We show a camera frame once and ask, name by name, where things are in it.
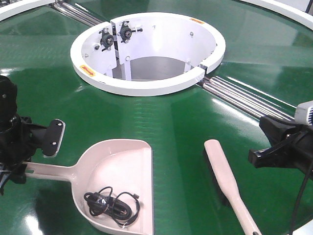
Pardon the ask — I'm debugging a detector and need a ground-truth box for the black left wrist camera plate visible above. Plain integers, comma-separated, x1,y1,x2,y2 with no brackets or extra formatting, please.
42,119,66,158

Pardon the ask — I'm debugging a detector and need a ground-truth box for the far metal rollers gap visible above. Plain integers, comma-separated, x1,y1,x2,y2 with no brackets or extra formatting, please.
50,0,103,27

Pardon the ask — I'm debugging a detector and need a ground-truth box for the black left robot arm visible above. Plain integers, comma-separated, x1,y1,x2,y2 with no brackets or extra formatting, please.
0,75,46,195

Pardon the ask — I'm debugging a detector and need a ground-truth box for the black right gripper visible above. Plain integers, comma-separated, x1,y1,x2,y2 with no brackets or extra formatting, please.
248,116,313,174

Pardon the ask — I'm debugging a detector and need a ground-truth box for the black bearing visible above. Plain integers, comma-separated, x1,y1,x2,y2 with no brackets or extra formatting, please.
117,21,143,43
99,28,114,51

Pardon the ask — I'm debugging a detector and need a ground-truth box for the white outer rail right segment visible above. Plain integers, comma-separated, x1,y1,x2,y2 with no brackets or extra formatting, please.
242,0,313,30

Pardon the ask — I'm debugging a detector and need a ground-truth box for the white outer rail left segment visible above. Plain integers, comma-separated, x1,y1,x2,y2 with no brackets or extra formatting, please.
0,0,55,21

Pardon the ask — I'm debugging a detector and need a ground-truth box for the pink plastic dustpan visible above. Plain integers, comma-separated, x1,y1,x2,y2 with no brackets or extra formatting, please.
25,139,155,235

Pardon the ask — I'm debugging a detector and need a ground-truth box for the pink brush with black bristles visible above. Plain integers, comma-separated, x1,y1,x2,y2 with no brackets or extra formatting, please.
204,139,261,235

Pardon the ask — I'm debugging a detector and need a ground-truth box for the black bearing right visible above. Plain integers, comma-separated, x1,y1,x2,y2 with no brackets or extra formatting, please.
117,21,143,43

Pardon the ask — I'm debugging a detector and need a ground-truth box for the black bearing left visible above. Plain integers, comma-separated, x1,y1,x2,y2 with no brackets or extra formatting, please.
99,28,114,51

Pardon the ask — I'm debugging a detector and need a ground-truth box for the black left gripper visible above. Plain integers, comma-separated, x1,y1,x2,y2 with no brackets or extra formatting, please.
0,115,46,195

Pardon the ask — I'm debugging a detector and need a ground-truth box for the white rail segment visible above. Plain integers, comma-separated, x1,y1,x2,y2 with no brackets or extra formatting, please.
242,0,313,30
0,0,55,21

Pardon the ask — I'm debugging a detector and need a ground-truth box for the white inner conveyor ring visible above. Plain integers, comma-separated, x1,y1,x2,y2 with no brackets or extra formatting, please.
70,12,226,97

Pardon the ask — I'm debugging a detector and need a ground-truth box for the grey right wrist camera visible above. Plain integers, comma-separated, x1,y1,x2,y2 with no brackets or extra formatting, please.
294,100,313,126

